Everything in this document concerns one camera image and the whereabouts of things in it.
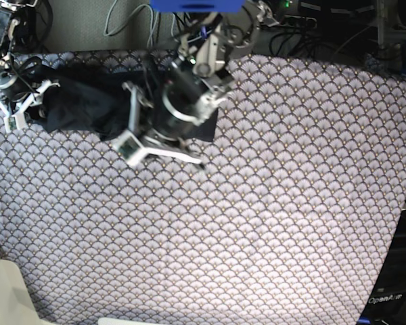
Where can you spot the dark navy T-shirt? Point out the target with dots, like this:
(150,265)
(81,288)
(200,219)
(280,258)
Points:
(91,99)

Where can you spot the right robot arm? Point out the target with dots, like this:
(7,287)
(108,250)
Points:
(24,27)

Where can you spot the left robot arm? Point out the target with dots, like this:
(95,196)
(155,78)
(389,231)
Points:
(197,80)

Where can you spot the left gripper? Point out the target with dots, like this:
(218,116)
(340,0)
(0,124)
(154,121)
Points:
(167,119)

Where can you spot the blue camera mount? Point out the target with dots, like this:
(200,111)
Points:
(197,6)

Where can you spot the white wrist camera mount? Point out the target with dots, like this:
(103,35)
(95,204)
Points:
(17,120)
(140,141)

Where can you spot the fan-patterned tablecloth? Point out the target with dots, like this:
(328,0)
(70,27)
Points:
(289,222)

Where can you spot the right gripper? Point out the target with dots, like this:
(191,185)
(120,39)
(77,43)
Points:
(14,91)

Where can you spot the black OpenArm box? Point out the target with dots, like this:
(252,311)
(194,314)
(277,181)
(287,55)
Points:
(387,301)

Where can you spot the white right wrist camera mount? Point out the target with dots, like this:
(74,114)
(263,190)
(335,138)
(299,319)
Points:
(17,120)

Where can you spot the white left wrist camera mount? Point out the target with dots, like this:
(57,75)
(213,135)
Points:
(140,141)

